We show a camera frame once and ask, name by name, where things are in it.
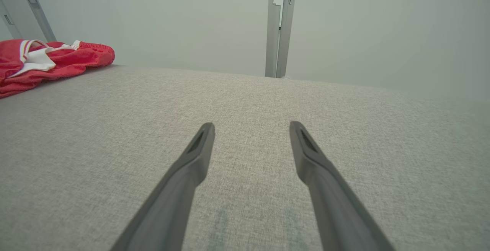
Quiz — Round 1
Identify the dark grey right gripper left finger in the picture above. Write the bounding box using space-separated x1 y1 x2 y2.
110 122 216 251

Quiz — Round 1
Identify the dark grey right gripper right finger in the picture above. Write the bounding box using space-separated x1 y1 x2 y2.
289 121 395 251

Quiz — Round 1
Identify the grey metal partition post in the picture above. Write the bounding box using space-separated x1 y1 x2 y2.
265 0 298 78
15 0 57 42
0 0 23 40

